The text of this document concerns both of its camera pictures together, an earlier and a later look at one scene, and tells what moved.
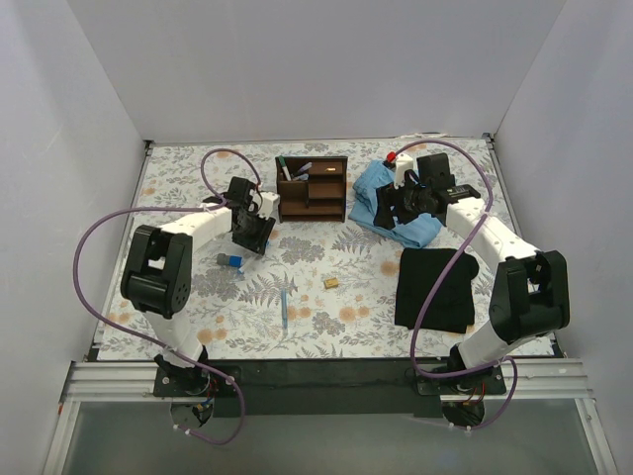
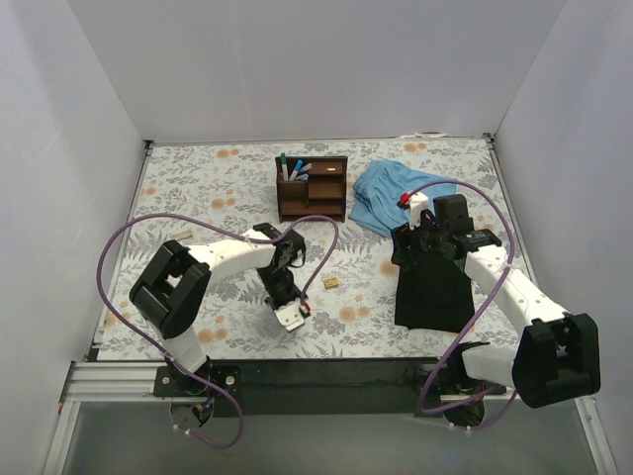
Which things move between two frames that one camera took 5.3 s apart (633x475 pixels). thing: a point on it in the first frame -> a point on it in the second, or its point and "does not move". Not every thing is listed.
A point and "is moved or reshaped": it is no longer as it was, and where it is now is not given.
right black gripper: x=392 y=208 -> x=412 y=242
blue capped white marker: x=246 y=264 is moved or reshaped
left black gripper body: x=254 y=233 -> x=276 y=301
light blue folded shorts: x=417 y=233 does not move
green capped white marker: x=284 y=167 does not move
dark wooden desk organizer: x=312 y=189 does not move
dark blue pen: x=304 y=168 does not move
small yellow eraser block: x=330 y=282 does not move
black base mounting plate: x=332 y=389 does not move
